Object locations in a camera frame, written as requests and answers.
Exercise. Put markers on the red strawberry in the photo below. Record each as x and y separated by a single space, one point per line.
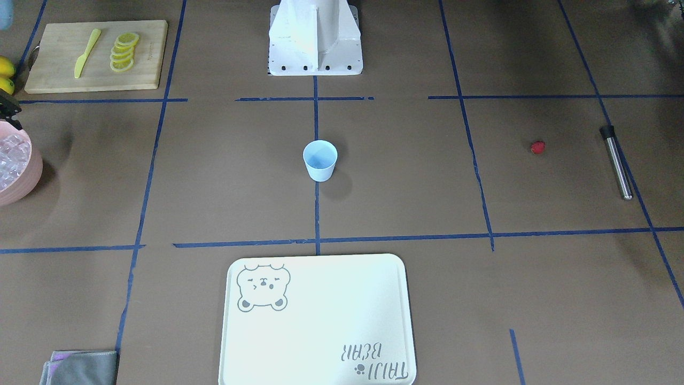
538 147

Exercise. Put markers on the light blue cup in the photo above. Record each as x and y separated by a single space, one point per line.
320 158

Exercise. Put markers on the pink bowl of ice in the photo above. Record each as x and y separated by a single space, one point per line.
21 164

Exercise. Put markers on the cream bear tray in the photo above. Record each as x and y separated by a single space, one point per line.
335 319

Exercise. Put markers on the lemon slices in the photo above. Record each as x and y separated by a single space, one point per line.
122 55

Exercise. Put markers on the wooden cutting board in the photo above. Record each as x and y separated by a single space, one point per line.
61 44

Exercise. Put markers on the steel muddler with black tip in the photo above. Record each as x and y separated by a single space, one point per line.
609 136

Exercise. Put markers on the yellow plastic knife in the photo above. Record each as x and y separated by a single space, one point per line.
82 59

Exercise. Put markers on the grey folded cloth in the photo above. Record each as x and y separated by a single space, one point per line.
80 367

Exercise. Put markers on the yellow lemon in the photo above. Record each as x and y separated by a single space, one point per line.
7 85
7 68

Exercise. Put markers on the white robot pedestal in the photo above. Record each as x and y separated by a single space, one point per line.
314 38

